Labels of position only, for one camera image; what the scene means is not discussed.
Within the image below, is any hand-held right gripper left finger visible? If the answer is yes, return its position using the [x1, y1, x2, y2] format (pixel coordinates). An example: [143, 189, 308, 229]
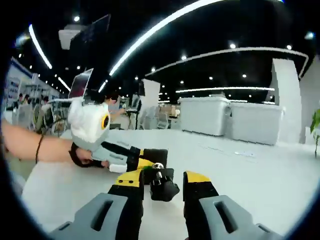
[48, 169, 146, 240]

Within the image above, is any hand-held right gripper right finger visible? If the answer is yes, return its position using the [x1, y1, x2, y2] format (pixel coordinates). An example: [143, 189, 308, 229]
[182, 170, 284, 240]

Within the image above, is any standing desk with monitor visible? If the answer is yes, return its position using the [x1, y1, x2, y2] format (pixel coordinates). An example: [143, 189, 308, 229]
[122, 93, 144, 131]

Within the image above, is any person's left hand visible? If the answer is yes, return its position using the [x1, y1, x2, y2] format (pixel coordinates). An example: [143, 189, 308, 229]
[68, 141, 110, 169]

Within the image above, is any tilted laptop screen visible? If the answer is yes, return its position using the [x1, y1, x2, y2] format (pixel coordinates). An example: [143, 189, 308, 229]
[68, 67, 95, 100]

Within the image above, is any group of white office chairs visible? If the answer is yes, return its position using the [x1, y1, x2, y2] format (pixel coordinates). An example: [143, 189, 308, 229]
[142, 107, 173, 130]

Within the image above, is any stack of cardboard boxes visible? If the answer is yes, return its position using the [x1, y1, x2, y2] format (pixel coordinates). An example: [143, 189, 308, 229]
[159, 104, 181, 117]

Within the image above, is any white box unit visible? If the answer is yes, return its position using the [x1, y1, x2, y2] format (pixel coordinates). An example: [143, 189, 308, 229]
[58, 23, 85, 50]

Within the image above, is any dark monitor panel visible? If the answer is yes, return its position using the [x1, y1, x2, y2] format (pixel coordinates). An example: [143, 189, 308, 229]
[79, 14, 111, 44]

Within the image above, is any potted green plant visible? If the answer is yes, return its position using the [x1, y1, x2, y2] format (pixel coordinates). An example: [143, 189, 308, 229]
[309, 107, 320, 159]

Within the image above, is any long ceiling light strip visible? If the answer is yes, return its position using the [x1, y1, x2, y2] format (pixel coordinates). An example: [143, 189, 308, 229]
[108, 0, 226, 76]

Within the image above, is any black wrist cord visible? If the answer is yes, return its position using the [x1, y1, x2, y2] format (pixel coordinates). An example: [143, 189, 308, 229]
[34, 134, 45, 165]

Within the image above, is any blue wall poster board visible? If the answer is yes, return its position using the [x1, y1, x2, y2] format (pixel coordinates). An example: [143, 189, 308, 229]
[6, 77, 22, 101]

